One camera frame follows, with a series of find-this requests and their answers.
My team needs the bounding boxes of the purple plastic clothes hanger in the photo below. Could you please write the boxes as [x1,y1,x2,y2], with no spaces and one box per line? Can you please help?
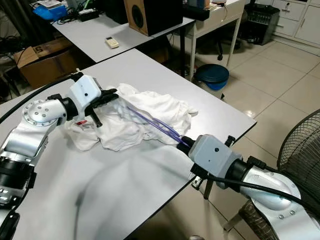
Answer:
[126,106,191,148]

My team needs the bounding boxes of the plain white t-shirt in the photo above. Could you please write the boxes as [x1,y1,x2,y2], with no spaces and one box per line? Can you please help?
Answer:
[67,82,199,152]

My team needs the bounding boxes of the white remote control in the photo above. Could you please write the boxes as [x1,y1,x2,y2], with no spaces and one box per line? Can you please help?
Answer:
[105,36,121,49]

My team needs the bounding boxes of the brown cardboard box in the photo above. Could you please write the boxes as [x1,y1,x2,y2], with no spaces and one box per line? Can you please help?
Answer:
[14,44,81,90]

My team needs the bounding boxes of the round blue waste bin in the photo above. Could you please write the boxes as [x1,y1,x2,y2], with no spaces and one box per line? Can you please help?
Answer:
[194,63,230,92]

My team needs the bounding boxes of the plain black box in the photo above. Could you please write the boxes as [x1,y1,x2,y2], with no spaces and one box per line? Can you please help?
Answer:
[104,0,128,25]

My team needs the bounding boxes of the wooden front black speaker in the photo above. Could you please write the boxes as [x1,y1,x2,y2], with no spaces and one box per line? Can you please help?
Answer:
[124,0,183,37]

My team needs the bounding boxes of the blue plastic container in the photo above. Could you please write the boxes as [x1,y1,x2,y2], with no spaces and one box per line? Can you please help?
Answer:
[32,1,67,22]

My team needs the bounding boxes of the black desk organizer tray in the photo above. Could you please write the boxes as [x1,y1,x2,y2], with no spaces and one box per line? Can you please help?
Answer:
[182,0,228,22]

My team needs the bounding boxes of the small white desk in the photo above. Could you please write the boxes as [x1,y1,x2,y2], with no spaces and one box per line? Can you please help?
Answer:
[187,0,251,81]

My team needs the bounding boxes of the white drawer cabinet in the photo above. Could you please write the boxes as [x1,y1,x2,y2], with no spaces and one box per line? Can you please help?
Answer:
[262,0,320,46]

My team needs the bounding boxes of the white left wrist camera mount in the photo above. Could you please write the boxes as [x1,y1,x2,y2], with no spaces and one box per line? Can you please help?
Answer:
[69,75,103,118]

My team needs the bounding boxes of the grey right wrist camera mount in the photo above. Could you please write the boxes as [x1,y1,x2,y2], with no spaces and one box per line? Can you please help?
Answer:
[189,134,241,176]

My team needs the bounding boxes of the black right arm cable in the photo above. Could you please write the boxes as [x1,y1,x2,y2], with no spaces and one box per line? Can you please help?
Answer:
[200,172,320,216]

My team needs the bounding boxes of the black wire guard fan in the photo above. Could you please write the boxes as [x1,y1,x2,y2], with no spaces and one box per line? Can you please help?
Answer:
[275,107,320,201]

